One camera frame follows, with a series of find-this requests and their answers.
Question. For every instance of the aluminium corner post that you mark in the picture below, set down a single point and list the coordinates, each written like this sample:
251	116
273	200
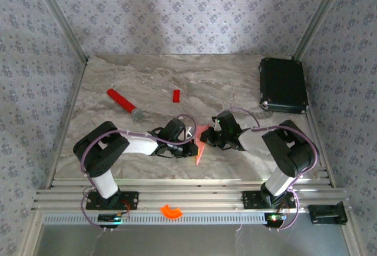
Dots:
321	17
59	17

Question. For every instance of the aluminium side rail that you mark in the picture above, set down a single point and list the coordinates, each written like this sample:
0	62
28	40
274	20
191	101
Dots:
69	114
322	150

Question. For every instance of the black clamp bracket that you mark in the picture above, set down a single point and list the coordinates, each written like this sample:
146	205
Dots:
327	213

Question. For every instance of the circuit board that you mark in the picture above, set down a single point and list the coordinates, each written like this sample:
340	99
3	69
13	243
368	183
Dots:
275	217
112	217

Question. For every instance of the small red block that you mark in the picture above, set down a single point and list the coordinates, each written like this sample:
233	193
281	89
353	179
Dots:
176	96

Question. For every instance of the orange curved plastic piece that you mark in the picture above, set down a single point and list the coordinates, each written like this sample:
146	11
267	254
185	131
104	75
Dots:
171	213

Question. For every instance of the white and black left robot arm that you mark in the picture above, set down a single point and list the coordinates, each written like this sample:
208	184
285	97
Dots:
141	145

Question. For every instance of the pink paper sheet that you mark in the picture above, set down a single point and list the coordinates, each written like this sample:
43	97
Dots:
201	153

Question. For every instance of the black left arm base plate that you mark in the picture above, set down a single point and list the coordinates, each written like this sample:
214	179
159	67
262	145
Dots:
129	200

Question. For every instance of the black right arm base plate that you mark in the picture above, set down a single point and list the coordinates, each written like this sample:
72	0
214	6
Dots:
251	200

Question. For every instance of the left circuit board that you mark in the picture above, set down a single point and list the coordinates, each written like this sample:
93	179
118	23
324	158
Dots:
112	217

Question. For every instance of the right circuit board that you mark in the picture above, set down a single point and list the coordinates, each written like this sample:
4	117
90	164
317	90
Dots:
275	217

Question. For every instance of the black hard case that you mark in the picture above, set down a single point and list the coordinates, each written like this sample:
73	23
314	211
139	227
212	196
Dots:
282	85

